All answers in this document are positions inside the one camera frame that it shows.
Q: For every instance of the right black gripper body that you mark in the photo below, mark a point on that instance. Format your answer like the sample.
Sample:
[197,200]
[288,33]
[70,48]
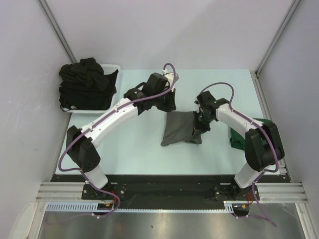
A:
[201,122]

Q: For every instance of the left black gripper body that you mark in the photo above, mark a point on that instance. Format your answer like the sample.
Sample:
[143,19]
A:
[163,101]

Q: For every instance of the grey t shirt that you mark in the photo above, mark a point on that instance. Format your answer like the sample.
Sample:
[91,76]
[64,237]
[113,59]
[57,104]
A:
[179,128]

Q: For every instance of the white plastic basket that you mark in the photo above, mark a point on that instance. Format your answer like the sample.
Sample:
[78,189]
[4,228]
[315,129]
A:
[108,69]

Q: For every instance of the black t shirts pile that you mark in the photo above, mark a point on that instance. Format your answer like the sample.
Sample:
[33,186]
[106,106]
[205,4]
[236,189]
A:
[85,86]

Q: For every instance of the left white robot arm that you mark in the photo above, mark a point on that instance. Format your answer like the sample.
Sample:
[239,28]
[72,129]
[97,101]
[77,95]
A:
[82,143]

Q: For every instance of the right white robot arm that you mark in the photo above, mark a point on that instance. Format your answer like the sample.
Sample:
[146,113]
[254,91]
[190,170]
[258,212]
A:
[259,158]

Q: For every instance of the green folded t shirt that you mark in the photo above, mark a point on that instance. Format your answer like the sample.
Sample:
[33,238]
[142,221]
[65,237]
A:
[238,142]

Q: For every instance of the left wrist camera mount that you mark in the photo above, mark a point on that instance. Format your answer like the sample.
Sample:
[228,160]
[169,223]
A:
[171,79]

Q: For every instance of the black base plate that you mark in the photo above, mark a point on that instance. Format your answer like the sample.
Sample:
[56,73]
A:
[177,192]

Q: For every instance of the aluminium frame rail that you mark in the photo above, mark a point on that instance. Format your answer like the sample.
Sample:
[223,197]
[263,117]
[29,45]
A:
[268,192]

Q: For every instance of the light blue cable duct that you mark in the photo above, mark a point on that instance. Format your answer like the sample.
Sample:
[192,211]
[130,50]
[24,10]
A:
[102,208]

